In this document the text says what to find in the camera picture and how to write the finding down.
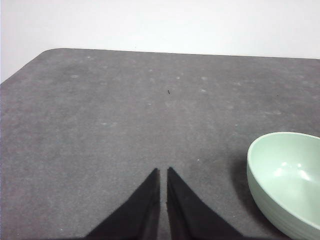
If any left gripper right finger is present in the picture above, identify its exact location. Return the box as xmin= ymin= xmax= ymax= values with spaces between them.
xmin=166 ymin=166 xmax=248 ymax=240

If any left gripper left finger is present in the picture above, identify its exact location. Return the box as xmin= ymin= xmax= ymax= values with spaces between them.
xmin=82 ymin=167 xmax=161 ymax=240

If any pale green ribbed bowl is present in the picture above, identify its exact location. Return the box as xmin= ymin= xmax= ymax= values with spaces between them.
xmin=246 ymin=131 xmax=320 ymax=240

